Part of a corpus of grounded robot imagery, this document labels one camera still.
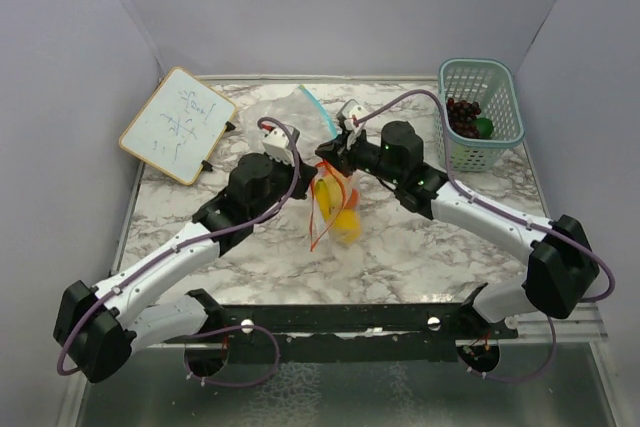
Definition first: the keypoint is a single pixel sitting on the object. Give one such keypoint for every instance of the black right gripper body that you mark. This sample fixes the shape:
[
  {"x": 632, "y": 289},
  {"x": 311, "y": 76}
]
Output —
[{"x": 366, "y": 157}]

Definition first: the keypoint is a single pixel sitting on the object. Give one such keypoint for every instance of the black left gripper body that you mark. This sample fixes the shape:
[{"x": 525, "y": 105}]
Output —
[{"x": 282, "y": 173}]

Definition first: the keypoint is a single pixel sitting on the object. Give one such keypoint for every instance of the blue zip clear bag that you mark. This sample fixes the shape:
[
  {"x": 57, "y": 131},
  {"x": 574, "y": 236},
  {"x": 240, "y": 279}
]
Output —
[{"x": 298, "y": 109}]

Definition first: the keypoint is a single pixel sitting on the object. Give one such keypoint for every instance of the orange zip clear bag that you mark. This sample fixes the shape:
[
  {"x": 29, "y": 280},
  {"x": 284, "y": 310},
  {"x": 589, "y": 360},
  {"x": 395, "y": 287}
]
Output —
[{"x": 318, "y": 227}]

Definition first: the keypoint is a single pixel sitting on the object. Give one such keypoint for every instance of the purple fake grapes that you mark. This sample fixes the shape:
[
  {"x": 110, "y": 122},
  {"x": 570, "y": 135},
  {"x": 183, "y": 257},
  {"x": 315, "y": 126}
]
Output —
[{"x": 461, "y": 115}]

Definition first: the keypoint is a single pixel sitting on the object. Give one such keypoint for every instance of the dark green fake vegetable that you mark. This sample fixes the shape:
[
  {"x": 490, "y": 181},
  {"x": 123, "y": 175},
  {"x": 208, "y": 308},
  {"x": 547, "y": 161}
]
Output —
[{"x": 484, "y": 128}]

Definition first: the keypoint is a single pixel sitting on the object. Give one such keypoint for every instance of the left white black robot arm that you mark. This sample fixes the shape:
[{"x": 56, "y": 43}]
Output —
[{"x": 94, "y": 324}]

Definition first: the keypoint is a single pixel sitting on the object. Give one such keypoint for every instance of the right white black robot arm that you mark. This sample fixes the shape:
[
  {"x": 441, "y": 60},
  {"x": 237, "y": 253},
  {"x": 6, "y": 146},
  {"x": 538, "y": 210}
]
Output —
[{"x": 554, "y": 253}]

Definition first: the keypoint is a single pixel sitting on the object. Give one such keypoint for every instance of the fake yellow banana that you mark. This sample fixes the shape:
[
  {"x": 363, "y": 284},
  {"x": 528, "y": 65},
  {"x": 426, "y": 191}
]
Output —
[{"x": 328, "y": 195}]

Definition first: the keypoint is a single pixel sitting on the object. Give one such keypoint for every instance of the fake orange tomato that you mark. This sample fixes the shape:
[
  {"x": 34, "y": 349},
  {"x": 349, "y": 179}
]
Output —
[{"x": 353, "y": 200}]

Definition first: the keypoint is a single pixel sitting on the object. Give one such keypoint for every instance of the fake yellow lemon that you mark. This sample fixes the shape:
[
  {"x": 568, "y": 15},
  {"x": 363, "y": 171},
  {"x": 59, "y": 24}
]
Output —
[{"x": 346, "y": 228}]

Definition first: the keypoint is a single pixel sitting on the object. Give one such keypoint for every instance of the yellow framed whiteboard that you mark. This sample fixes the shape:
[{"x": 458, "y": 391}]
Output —
[{"x": 179, "y": 126}]

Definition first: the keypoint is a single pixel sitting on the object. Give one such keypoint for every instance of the teal plastic basket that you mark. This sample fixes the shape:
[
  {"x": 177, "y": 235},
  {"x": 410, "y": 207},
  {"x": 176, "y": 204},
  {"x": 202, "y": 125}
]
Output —
[{"x": 489, "y": 85}]

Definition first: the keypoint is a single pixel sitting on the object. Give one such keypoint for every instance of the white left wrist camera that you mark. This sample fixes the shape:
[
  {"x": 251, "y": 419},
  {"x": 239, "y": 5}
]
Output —
[{"x": 277, "y": 145}]

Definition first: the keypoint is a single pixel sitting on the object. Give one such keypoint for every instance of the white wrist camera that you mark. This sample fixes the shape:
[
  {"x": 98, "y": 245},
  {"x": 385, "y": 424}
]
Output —
[
  {"x": 350, "y": 120},
  {"x": 277, "y": 145}
]

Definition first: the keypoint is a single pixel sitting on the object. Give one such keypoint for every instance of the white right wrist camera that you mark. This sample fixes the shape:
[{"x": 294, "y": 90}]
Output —
[{"x": 350, "y": 120}]

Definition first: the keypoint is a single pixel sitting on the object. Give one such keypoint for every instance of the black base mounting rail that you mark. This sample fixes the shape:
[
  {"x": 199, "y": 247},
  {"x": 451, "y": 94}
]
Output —
[{"x": 345, "y": 333}]

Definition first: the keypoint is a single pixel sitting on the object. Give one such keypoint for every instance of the aluminium extrusion rail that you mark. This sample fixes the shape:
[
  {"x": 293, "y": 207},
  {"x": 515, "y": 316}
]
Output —
[{"x": 585, "y": 324}]

